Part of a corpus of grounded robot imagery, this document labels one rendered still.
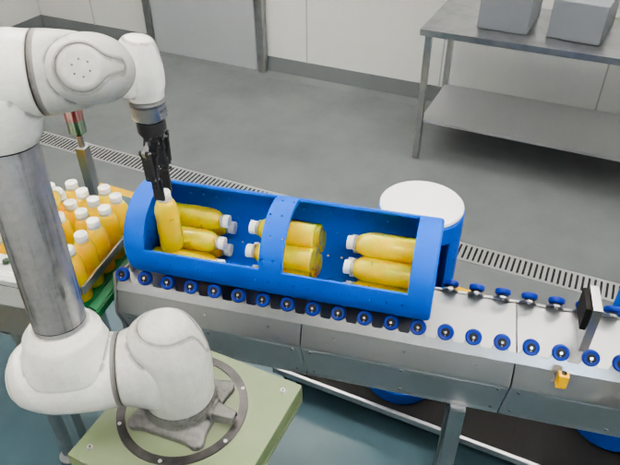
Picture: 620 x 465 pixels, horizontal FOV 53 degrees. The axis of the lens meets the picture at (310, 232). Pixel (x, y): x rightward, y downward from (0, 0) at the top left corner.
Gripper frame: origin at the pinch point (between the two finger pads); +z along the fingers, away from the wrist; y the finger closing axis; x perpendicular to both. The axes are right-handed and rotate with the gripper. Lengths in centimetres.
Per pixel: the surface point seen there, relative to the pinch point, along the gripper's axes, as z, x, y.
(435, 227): 5, -74, 6
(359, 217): 15, -52, 19
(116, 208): 22.8, 26.8, 15.2
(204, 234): 19.3, -8.2, 5.0
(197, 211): 14.7, -4.8, 9.6
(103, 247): 28.3, 25.0, 1.6
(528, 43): 38, -108, 240
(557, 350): 31, -110, -5
